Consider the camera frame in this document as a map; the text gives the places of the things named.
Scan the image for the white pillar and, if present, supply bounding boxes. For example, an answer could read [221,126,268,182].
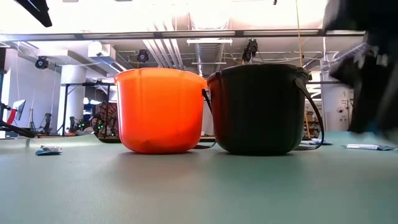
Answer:
[322,70,354,131]
[57,64,87,135]

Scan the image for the yellow hanging cord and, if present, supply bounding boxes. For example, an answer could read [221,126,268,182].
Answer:
[294,0,304,67]

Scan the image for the white ceiling light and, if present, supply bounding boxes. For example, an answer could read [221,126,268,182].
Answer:
[186,37,233,47]

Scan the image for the black halloween bucket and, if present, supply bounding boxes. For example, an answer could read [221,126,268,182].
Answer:
[206,63,326,156]

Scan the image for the computer monitor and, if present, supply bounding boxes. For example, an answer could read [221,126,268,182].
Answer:
[11,99,27,121]

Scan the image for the orange halloween bucket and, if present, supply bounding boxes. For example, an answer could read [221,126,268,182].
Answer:
[114,67,218,155]

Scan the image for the grey horizontal beam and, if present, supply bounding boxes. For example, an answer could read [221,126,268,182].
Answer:
[0,28,366,42]

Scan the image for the black web decoration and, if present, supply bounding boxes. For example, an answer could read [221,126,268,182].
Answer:
[93,101,121,138]

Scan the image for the white blue Hershey's bar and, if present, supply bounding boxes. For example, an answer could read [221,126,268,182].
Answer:
[300,138,333,146]
[341,143,396,152]
[35,145,63,156]

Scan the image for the silver ventilation duct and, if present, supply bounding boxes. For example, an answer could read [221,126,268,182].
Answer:
[194,42,225,77]

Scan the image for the black round ceiling camera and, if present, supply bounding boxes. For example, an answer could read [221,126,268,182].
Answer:
[136,49,150,63]
[34,55,50,70]

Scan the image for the black framed table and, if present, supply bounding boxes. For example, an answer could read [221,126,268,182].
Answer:
[61,81,115,137]

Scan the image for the black curved stand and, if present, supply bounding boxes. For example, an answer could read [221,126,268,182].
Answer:
[0,119,35,139]

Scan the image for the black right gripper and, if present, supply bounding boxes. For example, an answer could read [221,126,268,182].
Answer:
[328,42,398,138]

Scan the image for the black hanging device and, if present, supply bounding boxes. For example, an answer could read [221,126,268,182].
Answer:
[241,39,259,63]

